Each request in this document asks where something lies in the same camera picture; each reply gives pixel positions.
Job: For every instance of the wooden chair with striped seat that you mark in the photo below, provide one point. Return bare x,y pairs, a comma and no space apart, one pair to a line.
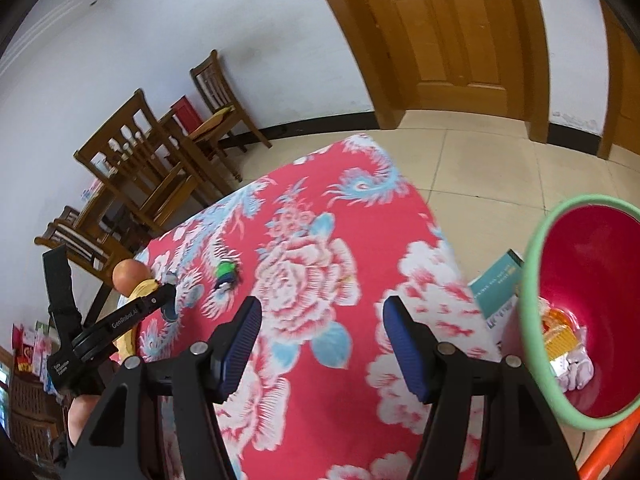
80,245

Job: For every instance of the wooden slat-back chair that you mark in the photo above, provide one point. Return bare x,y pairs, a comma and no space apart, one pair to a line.
145,160

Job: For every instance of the small green and blue toy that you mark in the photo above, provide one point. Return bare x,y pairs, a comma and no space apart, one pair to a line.
227,272

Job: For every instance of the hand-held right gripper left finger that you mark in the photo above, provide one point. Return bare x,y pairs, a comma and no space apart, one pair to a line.
240,345

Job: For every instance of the orange plastic stool with holes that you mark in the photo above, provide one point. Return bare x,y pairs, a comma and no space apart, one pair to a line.
607,452

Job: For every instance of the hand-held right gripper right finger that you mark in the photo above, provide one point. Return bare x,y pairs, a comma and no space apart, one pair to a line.
405,345

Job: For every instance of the yellow banana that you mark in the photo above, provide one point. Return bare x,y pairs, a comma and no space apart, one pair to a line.
140,292

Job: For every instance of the pile of colourful packets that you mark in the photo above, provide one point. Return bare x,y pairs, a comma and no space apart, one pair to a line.
32,355

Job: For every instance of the person's left hand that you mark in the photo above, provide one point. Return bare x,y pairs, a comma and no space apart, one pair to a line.
82,415

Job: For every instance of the wooden panel door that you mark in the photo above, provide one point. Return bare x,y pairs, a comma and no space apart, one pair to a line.
440,25

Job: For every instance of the red bin with green rim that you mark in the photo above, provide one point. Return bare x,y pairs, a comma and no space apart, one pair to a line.
590,260

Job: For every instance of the red floral tablecloth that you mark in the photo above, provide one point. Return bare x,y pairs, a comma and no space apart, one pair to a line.
310,270

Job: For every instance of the round orange fruit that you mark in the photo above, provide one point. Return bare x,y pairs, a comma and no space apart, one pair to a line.
131,275

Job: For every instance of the teal cardboard box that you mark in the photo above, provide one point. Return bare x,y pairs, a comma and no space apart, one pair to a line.
497,282

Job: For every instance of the yellow waffle-patterned wrapper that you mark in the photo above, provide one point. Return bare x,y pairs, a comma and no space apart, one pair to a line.
560,335

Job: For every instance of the wooden doorway frame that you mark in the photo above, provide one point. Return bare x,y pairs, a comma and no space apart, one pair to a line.
617,85

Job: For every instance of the white tissue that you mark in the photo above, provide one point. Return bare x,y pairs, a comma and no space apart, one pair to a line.
577,365

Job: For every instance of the wooden door frame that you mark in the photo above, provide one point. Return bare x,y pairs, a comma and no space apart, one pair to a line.
350,45

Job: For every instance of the wooden chair with yellow cushion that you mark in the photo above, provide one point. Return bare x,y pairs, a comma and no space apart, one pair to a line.
220,95

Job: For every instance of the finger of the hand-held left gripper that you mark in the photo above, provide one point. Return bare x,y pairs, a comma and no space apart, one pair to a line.
60,285
135,315

